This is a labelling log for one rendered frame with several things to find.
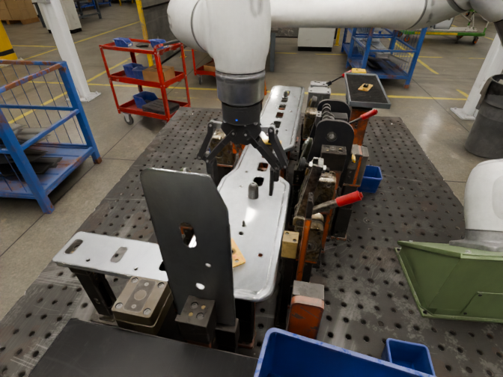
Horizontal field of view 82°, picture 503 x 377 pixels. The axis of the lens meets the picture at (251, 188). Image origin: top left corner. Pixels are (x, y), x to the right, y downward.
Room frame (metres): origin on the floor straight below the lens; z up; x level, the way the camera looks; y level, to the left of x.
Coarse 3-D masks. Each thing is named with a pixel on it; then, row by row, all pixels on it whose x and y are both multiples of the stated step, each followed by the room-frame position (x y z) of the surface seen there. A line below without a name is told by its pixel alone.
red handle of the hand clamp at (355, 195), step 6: (354, 192) 0.50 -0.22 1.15; (360, 192) 0.50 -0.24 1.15; (336, 198) 0.51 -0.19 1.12; (342, 198) 0.50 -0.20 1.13; (348, 198) 0.49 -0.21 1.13; (354, 198) 0.49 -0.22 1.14; (360, 198) 0.49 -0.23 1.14; (324, 204) 0.51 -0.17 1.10; (330, 204) 0.50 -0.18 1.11; (336, 204) 0.50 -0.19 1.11; (342, 204) 0.49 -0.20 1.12; (318, 210) 0.51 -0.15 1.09; (324, 210) 0.50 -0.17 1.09
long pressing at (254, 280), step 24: (288, 96) 1.51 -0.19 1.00; (264, 120) 1.21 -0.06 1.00; (288, 120) 1.21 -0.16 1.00; (288, 144) 0.99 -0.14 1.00; (240, 168) 0.82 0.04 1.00; (240, 192) 0.69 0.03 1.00; (264, 192) 0.69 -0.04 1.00; (288, 192) 0.69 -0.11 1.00; (240, 216) 0.58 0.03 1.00; (264, 216) 0.58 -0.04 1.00; (192, 240) 0.50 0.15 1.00; (240, 240) 0.50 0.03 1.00; (264, 240) 0.50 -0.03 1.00; (264, 264) 0.42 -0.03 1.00; (240, 288) 0.36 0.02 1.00; (264, 288) 0.36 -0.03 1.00
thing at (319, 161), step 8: (304, 160) 0.52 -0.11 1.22; (312, 160) 0.54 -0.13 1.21; (320, 160) 0.52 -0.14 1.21; (312, 168) 0.50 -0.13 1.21; (320, 168) 0.50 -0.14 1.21; (328, 168) 0.51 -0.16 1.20; (312, 176) 0.50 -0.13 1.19; (312, 184) 0.50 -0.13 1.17; (304, 192) 0.50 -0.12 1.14; (312, 192) 0.50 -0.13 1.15; (304, 200) 0.50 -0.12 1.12; (296, 208) 0.54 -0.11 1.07; (304, 208) 0.50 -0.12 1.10; (304, 216) 0.50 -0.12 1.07
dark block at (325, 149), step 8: (320, 152) 0.77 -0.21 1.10; (328, 152) 0.73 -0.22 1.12; (336, 152) 0.73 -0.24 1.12; (344, 152) 0.73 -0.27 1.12; (328, 160) 0.72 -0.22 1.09; (336, 160) 0.72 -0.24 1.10; (344, 160) 0.71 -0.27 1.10; (336, 168) 0.72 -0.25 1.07; (336, 176) 0.72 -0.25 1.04; (336, 184) 0.72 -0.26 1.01; (336, 192) 0.72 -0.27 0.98; (328, 216) 0.72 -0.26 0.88; (328, 224) 0.72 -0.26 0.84
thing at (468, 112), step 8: (496, 40) 3.69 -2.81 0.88; (496, 48) 3.63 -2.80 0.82; (488, 56) 3.71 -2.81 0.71; (496, 56) 3.59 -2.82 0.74; (488, 64) 3.64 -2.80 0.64; (496, 64) 3.59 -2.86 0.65; (480, 72) 3.73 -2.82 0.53; (488, 72) 3.59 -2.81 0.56; (496, 72) 3.58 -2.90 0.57; (480, 80) 3.65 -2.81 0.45; (472, 88) 3.73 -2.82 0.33; (480, 88) 3.60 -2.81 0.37; (472, 96) 3.65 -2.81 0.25; (480, 96) 3.59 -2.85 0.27; (472, 104) 3.60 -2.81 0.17; (456, 112) 3.69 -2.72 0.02; (464, 112) 3.67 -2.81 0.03; (472, 112) 3.59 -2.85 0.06
